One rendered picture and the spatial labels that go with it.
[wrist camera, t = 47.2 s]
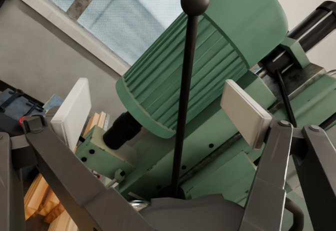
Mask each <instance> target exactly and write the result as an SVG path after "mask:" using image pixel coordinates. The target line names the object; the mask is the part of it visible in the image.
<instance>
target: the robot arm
mask: <svg viewBox="0 0 336 231"><path fill-rule="evenodd" d="M220 106H221V107H222V109H223V110H224V111H225V113H226V114H227V116H228V117H229V118H230V120H231V121H232V122H233V124H234V125H235V127H236V128H237V129H238V131H239V132H240V133H241V135H242V136H243V138H244V139H245V140H246V142H247V143H248V144H249V146H250V147H251V149H252V150H260V149H261V147H262V145H263V142H264V143H265V146H264V148H263V151H262V154H261V157H260V160H259V163H258V166H257V169H256V172H255V175H254V178H253V181H252V184H251V187H250V190H249V193H248V196H247V199H246V202H245V205H244V207H242V206H241V205H239V204H237V203H235V202H233V201H230V200H227V199H224V197H223V195H222V193H216V194H205V195H202V196H199V197H196V198H193V199H190V200H184V199H178V198H172V197H163V198H151V201H150V205H148V206H146V207H144V208H142V209H140V210H139V211H137V210H136V209H135V208H134V207H133V206H132V205H131V204H130V203H129V202H128V201H127V200H126V199H125V198H124V197H123V196H122V195H121V194H120V193H119V192H118V191H117V190H116V189H115V188H114V187H112V186H110V187H109V188H107V187H106V186H105V185H104V184H103V183H102V182H101V181H100V180H99V179H98V178H97V177H96V176H95V175H94V174H93V173H92V172H91V170H90V169H89V168H88V167H87V166H86V165H85V164H84V163H83V162H82V161H81V160H80V159H79V158H78V157H77V156H76V155H75V154H74V153H73V152H74V149H75V147H76V144H77V142H78V139H79V137H80V134H81V132H82V129H83V127H84V124H85V122H86V119H87V117H88V114H89V112H90V109H91V107H92V105H91V97H90V90H89V83H88V79H87V78H81V77H80V78H79V79H78V81H77V82H76V84H75V85H74V87H73V88H72V90H71V91H70V93H69V94H68V96H67V97H66V99H65V100H64V102H63V103H62V105H55V106H53V107H52V108H50V109H49V110H48V111H47V113H46V114H45V115H44V114H41V113H35V114H30V115H28V116H25V117H24V118H22V120H21V121H20V122H21V126H22V128H23V131H24V134H23V135H19V136H14V137H10V136H9V134H8V133H6V132H0V231H26V219H25V205H24V191H23V177H22V168H25V167H29V166H32V165H35V166H36V168H37V169H38V170H39V172H40V173H41V175H42V176H43V178H44V179H45V181H46V182H47V183H48V185H49V186H50V188H51V189H52V191H53V192H54V194H55V195H56V197H57V198H58V199H59V201H60V202H61V204H62V205H63V207H64V208H65V210H66V211H67V213H68V214H69V215H70V217H71V218H72V220H73V221H74V223H75V224H76V226H77V227H78V228H79V230H80V231H281V228H282V220H283V213H284V206H285V199H286V190H285V189H284V186H285V180H286V173H287V167H288V160H289V154H291V155H292V158H293V162H294V165H295V169H296V172H297V176H298V179H299V182H300V186H301V189H302V193H303V196H304V199H305V203H306V206H307V210H308V213H309V217H310V220H311V223H312V227H313V230H314V231H336V149H335V148H334V146H333V144H332V143H331V141H330V139H329V138H328V136H327V134H326V133H325V131H324V130H323V129H322V128H320V127H319V126H317V125H315V124H305V125H304V126H303V128H302V129H301V128H295V127H293V125H292V124H291V123H290V122H288V121H286V120H282V119H277V118H276V117H275V116H274V115H272V114H271V113H270V112H269V111H268V110H267V109H266V108H265V107H264V106H262V105H260V104H258V103H257V102H255V101H254V100H253V99H252V98H251V97H250V96H249V95H248V94H247V93H246V92H245V91H244V90H243V89H242V88H240V87H239V86H238V85H237V84H236V83H235V82H234V81H233V80H232V79H227V80H226V81H225V83H224V88H223V93H222V97H221V102H220Z"/></svg>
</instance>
